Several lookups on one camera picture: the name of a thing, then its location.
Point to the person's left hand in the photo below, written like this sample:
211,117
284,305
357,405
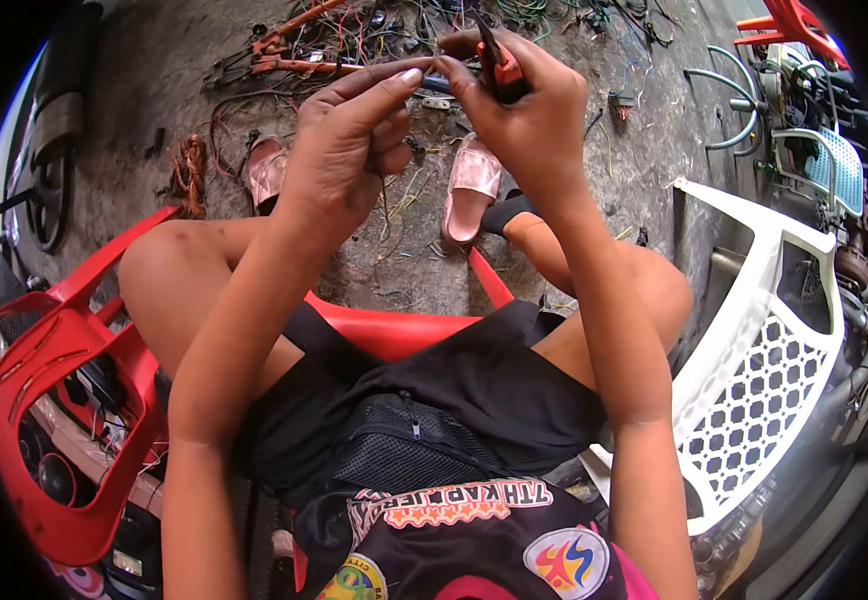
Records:
329,157

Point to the person's right hand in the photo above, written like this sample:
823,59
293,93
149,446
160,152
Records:
539,127

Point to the person's right fingers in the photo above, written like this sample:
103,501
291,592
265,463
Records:
550,67

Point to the person's left thumb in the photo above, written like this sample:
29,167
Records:
381,94

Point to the person's right thumb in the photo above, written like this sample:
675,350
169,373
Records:
460,86

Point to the person's right index finger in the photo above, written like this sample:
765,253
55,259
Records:
460,41

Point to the person's left fingers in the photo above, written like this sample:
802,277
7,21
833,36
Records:
393,142

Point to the person's left index finger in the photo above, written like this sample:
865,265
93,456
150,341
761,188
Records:
374,71

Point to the grey bent tubes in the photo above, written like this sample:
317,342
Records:
711,73

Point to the red plastic chair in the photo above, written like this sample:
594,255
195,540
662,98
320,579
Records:
51,360
794,19

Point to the person's legs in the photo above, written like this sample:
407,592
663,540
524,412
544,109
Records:
179,277

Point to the white plastic lattice chair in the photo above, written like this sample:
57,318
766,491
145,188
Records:
741,300

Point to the blue and white chair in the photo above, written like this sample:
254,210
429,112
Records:
843,169

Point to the black steering wheel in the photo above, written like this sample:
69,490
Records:
51,195

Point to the pile of scrap machine parts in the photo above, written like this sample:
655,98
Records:
854,270

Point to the person's body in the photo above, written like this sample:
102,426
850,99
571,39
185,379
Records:
471,555

